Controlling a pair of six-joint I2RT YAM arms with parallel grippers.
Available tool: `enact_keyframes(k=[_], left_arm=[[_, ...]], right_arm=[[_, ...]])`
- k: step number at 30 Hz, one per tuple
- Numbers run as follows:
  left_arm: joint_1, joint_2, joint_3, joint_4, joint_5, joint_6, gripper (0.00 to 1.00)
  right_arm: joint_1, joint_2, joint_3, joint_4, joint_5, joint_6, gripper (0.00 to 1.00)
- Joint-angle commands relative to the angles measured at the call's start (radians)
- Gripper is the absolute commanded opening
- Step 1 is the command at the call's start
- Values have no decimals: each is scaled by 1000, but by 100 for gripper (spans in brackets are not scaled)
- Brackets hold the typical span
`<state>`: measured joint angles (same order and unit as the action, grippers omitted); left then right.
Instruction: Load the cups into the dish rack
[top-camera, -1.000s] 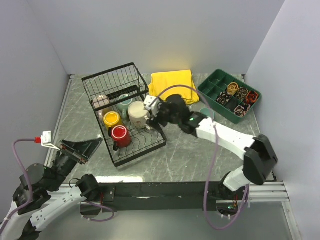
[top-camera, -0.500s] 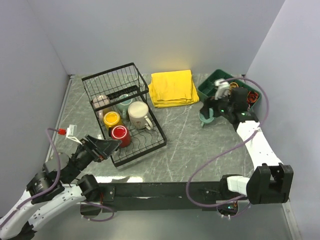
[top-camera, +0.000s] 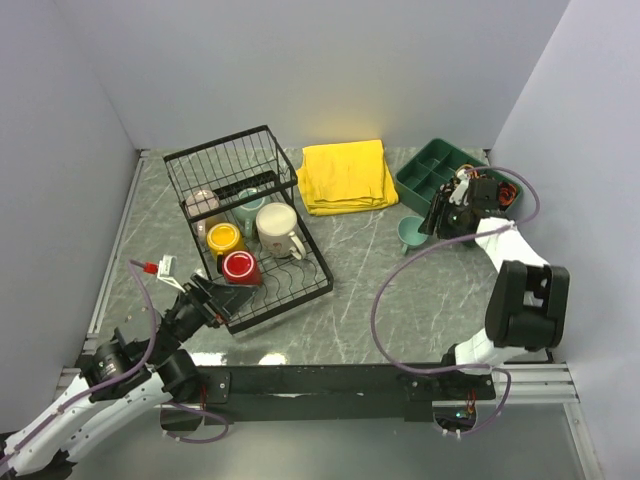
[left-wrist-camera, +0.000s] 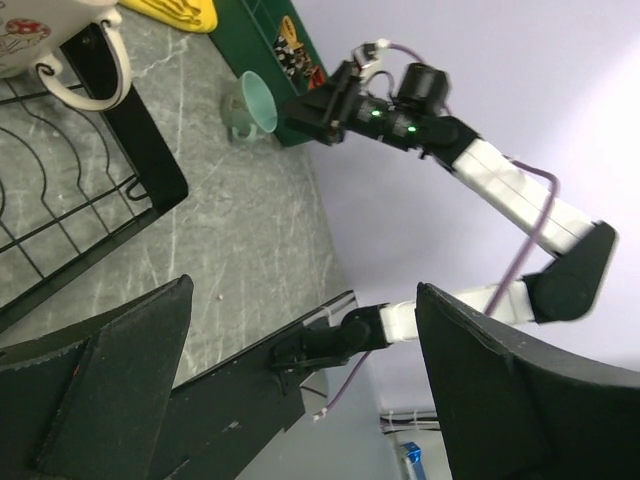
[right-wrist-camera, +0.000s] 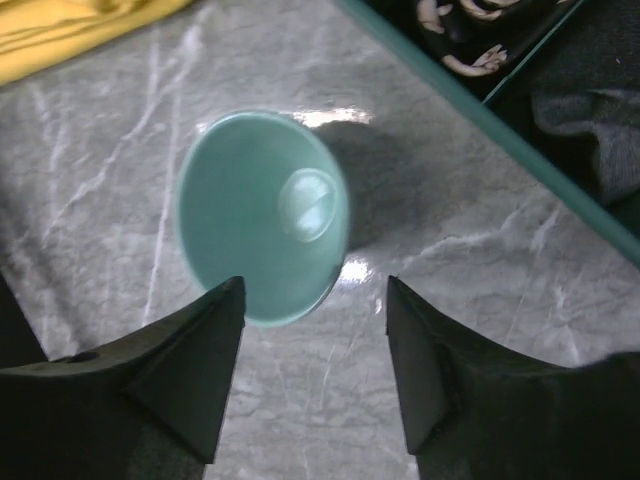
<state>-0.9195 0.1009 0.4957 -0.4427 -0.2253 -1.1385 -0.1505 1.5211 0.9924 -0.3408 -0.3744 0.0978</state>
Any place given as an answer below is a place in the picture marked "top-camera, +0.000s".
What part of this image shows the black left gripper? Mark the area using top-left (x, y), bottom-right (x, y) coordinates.
top-left (151, 271), bottom-right (259, 363)

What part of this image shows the red mug black handle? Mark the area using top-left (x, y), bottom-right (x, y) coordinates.
top-left (222, 250), bottom-right (262, 286)

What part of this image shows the teal ceramic cup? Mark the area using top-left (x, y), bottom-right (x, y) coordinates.
top-left (397, 216), bottom-right (429, 255)

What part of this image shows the yellow mug black handle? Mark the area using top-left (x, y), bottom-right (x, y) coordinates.
top-left (206, 222), bottom-right (245, 260)

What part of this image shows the grey-green ceramic mug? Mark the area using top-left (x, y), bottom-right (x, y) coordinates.
top-left (232, 187), bottom-right (267, 239)

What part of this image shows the dark green cup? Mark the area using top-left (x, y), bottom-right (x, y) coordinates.
top-left (255, 202), bottom-right (307, 260)

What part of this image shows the pink iridescent mug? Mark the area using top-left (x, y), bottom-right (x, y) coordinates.
top-left (185, 190), bottom-right (224, 242)

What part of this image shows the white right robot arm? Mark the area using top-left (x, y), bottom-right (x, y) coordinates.
top-left (419, 177), bottom-right (570, 398)

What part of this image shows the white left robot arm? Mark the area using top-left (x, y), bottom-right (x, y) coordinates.
top-left (1, 274), bottom-right (258, 478)

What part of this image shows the green divided organizer tray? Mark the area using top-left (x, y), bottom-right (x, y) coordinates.
top-left (395, 139), bottom-right (523, 229)

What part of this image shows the orange black rolled tie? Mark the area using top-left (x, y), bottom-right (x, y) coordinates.
top-left (499, 182), bottom-right (518, 208)

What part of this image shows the folded yellow cloth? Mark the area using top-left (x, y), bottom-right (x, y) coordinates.
top-left (297, 139), bottom-right (399, 216)

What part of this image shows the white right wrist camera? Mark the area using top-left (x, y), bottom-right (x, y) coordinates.
top-left (448, 170), bottom-right (472, 206)

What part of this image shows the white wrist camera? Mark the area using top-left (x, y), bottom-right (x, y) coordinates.
top-left (142, 254), bottom-right (183, 291)
top-left (448, 170), bottom-right (472, 206)

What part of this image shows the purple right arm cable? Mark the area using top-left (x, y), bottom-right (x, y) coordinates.
top-left (370, 165), bottom-right (541, 437)

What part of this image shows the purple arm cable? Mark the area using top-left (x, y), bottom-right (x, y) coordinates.
top-left (0, 258), bottom-right (231, 464)
top-left (370, 165), bottom-right (541, 437)

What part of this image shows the black wire dish rack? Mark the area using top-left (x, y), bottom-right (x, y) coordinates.
top-left (163, 125), bottom-right (334, 334)

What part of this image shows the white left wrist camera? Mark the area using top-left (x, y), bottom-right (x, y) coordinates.
top-left (142, 254), bottom-right (183, 291)

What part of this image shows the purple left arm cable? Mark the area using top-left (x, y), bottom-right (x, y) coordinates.
top-left (0, 258), bottom-right (231, 464)

